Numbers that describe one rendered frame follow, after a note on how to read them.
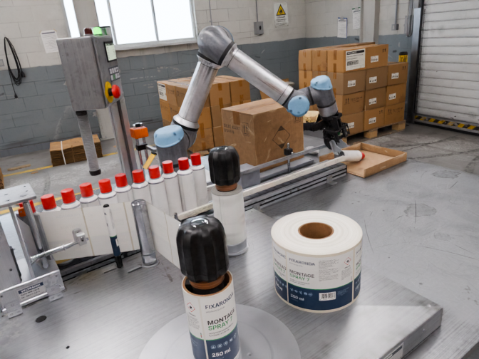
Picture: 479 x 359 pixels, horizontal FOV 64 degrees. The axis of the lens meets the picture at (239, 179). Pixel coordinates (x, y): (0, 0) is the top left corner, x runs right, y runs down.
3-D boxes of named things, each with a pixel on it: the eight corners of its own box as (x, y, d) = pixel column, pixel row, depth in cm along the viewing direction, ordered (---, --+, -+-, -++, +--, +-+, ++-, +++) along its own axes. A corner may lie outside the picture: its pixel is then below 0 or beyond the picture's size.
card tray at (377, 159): (364, 178, 163) (364, 169, 161) (318, 164, 183) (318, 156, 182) (406, 160, 178) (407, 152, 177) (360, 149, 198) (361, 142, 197)
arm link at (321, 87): (306, 78, 153) (328, 71, 151) (313, 102, 159) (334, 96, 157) (308, 85, 147) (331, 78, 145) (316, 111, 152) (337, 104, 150)
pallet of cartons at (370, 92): (338, 149, 468) (340, 50, 427) (296, 136, 538) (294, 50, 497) (406, 130, 520) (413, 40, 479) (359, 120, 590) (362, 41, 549)
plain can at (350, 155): (346, 157, 166) (368, 156, 181) (340, 147, 169) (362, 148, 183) (338, 164, 169) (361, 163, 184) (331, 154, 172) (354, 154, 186)
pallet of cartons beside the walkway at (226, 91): (256, 149, 493) (251, 78, 460) (197, 164, 458) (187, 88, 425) (216, 133, 593) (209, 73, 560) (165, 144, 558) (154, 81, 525)
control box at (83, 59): (72, 111, 106) (54, 38, 100) (93, 100, 122) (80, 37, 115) (108, 108, 106) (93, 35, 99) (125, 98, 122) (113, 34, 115)
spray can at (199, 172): (198, 214, 132) (191, 157, 125) (192, 209, 136) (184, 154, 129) (212, 210, 134) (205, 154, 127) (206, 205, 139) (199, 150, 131)
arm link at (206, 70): (157, 148, 162) (204, 19, 142) (168, 139, 176) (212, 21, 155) (183, 160, 162) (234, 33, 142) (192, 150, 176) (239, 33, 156)
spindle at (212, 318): (209, 387, 66) (187, 242, 56) (185, 355, 73) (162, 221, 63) (251, 360, 71) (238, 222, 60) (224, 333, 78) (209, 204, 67)
